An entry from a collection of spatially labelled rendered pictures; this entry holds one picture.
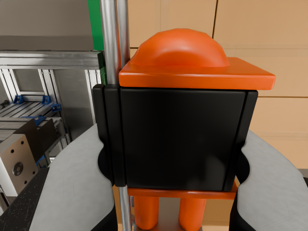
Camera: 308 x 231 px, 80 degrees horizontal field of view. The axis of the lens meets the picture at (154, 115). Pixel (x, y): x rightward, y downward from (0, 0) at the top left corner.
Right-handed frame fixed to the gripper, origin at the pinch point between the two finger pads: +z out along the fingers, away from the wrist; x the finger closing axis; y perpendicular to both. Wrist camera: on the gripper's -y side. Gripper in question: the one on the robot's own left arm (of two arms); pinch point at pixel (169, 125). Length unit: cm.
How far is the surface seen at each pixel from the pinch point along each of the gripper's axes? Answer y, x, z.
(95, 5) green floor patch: -14, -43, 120
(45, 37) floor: 4, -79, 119
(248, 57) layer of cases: 7, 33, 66
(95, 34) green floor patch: 2, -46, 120
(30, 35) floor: 3, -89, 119
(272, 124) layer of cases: 37, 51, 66
